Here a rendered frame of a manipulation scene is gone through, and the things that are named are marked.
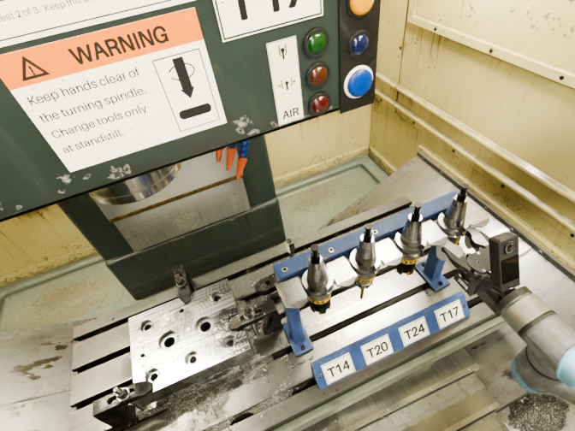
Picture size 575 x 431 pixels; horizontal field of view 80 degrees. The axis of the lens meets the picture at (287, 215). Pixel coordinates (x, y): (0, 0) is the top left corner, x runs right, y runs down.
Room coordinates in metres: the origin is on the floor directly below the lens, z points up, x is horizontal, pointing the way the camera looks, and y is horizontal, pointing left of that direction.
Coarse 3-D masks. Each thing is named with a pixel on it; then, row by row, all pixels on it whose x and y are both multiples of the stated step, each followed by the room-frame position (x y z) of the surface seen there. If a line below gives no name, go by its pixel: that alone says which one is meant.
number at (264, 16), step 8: (264, 0) 0.33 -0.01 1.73; (272, 0) 0.34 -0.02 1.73; (280, 0) 0.34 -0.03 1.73; (288, 0) 0.34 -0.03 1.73; (296, 0) 0.34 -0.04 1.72; (304, 0) 0.34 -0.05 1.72; (312, 0) 0.35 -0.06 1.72; (264, 8) 0.33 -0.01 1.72; (272, 8) 0.34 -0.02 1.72; (280, 8) 0.34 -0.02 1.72; (288, 8) 0.34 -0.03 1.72; (296, 8) 0.34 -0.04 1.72; (304, 8) 0.34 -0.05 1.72; (312, 8) 0.35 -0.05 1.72; (264, 16) 0.33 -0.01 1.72; (272, 16) 0.33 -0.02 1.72; (280, 16) 0.34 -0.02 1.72
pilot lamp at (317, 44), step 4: (316, 32) 0.34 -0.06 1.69; (320, 32) 0.34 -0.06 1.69; (312, 36) 0.34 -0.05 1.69; (316, 36) 0.34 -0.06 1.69; (320, 36) 0.34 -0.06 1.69; (324, 36) 0.34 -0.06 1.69; (312, 40) 0.34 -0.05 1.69; (316, 40) 0.34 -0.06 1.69; (320, 40) 0.34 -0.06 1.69; (324, 40) 0.34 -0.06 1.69; (308, 44) 0.34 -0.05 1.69; (312, 44) 0.34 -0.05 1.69; (316, 44) 0.34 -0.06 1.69; (320, 44) 0.34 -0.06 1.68; (324, 44) 0.34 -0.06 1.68; (308, 48) 0.34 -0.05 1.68; (312, 48) 0.34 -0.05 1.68; (316, 48) 0.34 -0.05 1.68; (320, 48) 0.34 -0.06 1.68; (312, 52) 0.34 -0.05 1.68; (316, 52) 0.34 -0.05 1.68; (320, 52) 0.34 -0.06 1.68
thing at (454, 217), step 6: (456, 198) 0.47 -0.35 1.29; (450, 204) 0.47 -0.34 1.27; (456, 204) 0.46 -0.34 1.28; (462, 204) 0.46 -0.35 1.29; (450, 210) 0.47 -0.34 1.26; (456, 210) 0.46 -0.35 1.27; (462, 210) 0.45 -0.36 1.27; (444, 216) 0.47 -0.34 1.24; (450, 216) 0.46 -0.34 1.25; (456, 216) 0.45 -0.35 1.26; (462, 216) 0.45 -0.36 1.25; (444, 222) 0.47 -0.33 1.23; (450, 222) 0.46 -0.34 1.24; (456, 222) 0.45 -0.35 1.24; (462, 222) 0.45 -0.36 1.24
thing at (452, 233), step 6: (438, 216) 0.49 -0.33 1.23; (438, 222) 0.47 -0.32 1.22; (468, 222) 0.46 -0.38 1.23; (444, 228) 0.45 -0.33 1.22; (450, 228) 0.45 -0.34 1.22; (456, 228) 0.45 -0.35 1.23; (462, 228) 0.45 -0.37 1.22; (450, 234) 0.45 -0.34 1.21; (456, 234) 0.45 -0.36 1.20; (462, 234) 0.44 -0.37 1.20
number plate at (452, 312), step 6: (456, 300) 0.42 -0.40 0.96; (444, 306) 0.41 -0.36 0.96; (450, 306) 0.41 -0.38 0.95; (456, 306) 0.41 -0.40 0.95; (438, 312) 0.40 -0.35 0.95; (444, 312) 0.40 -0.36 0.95; (450, 312) 0.40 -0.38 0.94; (456, 312) 0.40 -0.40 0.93; (462, 312) 0.39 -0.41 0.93; (438, 318) 0.39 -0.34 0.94; (444, 318) 0.38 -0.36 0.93; (450, 318) 0.38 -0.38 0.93; (456, 318) 0.38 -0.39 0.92; (438, 324) 0.38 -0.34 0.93; (444, 324) 0.37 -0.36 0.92
